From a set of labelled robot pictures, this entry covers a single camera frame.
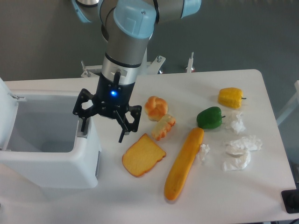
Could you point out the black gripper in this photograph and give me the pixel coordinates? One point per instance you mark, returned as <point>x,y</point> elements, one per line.
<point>111,100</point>

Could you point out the grey trash can push button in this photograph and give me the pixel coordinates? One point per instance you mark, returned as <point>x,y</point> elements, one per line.
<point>86,132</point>

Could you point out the white plastic trash can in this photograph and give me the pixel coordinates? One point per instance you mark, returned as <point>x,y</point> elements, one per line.
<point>43,146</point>

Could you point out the white trash can lid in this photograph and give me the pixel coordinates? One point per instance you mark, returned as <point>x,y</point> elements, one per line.
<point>9,103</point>

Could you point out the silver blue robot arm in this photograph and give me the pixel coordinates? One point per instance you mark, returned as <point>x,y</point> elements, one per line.
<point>127,26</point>

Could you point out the toast bread slice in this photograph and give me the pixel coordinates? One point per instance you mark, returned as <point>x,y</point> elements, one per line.
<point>142,156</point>

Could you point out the knotted bread roll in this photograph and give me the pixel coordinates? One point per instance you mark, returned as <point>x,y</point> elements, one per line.
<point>156,108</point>

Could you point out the small braided pastry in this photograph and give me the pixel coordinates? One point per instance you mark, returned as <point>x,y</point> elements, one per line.
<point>163,126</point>

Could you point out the long orange baguette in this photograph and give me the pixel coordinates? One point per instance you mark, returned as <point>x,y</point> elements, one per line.
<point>179,171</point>

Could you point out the small crumpled tissue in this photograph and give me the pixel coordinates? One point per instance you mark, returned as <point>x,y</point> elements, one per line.
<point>204,149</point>

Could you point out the green bell pepper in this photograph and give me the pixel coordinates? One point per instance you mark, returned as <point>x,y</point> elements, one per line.
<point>210,118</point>

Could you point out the yellow bell pepper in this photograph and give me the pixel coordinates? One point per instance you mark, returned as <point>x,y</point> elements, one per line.
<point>231,97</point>

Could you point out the crumpled tissue near pepper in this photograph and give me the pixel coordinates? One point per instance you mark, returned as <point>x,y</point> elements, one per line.
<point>235,122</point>

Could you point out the large crumpled white tissue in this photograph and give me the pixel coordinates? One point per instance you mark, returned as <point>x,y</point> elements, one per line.
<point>239,152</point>

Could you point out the black device at edge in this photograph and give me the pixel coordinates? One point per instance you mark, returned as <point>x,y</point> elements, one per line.
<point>291,200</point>

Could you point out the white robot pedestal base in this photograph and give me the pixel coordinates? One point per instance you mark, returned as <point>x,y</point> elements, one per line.
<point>154,67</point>

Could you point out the white frame at right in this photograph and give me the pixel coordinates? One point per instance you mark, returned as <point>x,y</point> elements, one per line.
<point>290,106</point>

